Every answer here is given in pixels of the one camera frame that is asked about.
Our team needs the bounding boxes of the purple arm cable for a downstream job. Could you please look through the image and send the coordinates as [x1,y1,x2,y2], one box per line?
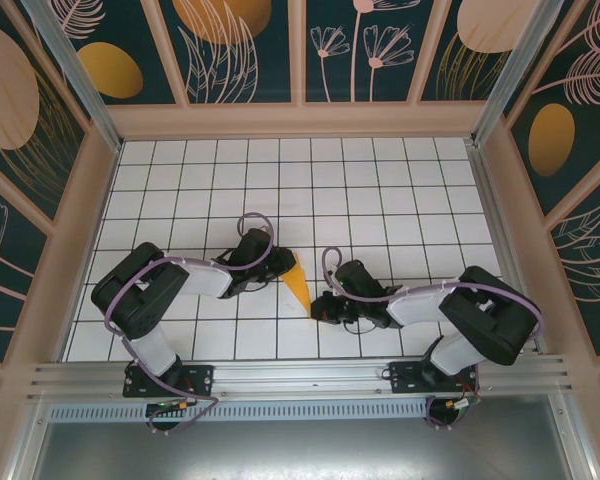
[104,212,279,434]
[321,246,549,431]

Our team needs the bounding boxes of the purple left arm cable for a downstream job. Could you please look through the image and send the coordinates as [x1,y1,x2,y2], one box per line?
[104,212,279,434]

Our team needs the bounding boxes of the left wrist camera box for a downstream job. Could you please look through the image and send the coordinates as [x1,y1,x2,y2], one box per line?
[228,228,274,269]

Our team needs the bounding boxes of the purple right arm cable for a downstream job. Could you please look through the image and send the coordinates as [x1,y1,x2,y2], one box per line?
[321,246,549,431]

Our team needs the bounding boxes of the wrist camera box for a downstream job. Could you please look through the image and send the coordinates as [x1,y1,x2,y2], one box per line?
[333,259,381,301]
[228,228,274,269]

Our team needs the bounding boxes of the long aluminium mounting rail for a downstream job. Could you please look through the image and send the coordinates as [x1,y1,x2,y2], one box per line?
[27,353,574,401]

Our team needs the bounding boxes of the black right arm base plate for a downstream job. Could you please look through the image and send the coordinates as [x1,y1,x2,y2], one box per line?
[387,360,481,396]

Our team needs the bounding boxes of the grey metal sheet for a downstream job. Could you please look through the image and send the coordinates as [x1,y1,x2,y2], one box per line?
[29,418,581,480]

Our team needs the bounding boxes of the aluminium side rail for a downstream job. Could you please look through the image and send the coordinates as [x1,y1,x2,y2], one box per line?
[467,142,549,356]

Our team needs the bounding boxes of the wall panel with pink leaves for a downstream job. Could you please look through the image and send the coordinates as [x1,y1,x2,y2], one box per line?
[549,179,600,356]

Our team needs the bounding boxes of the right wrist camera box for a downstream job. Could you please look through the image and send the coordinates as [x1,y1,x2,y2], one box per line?
[333,259,381,301]

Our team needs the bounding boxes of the wall panel with leaf drawing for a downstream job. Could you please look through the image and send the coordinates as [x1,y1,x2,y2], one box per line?
[157,0,297,106]

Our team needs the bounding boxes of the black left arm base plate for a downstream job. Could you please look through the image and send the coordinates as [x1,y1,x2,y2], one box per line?
[123,363,216,399]

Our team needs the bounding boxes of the wall panel with two flowers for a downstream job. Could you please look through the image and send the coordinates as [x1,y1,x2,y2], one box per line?
[304,0,439,105]

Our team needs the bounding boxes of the yellow cloth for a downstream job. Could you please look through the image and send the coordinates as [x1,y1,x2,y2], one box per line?
[283,251,313,319]

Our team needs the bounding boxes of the aluminium corner post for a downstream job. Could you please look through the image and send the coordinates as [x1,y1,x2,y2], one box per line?
[19,0,124,154]
[469,0,564,146]

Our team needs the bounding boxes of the small circuit board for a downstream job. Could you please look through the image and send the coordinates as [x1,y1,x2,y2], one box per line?
[146,399,192,417]
[427,394,481,426]

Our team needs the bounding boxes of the wall panel with orange oval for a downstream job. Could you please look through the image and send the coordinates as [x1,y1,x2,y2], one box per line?
[54,0,177,106]

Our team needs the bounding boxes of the perforated metal cable tray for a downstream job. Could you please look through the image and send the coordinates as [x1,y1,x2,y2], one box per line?
[44,397,434,424]

